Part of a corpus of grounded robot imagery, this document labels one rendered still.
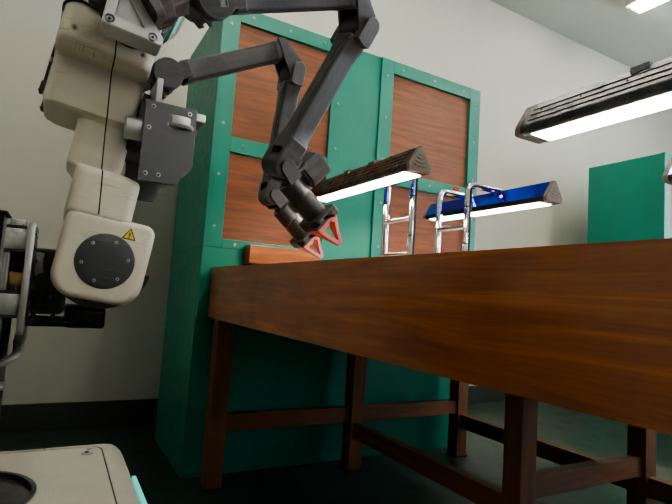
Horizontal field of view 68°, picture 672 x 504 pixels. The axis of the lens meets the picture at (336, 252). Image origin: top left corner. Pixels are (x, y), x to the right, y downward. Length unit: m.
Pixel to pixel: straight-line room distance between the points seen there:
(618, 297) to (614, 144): 4.67
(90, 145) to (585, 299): 0.90
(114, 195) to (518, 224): 3.42
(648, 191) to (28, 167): 3.71
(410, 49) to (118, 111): 2.81
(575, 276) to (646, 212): 3.40
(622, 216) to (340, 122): 2.47
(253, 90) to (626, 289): 1.73
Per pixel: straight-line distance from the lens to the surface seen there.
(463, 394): 2.45
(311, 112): 1.19
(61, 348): 2.67
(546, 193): 1.77
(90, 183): 1.05
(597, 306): 0.61
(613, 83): 1.05
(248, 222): 1.97
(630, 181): 4.12
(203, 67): 1.49
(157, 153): 1.05
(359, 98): 2.33
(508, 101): 4.24
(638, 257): 0.59
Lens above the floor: 0.69
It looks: 5 degrees up
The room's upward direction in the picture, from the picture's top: 4 degrees clockwise
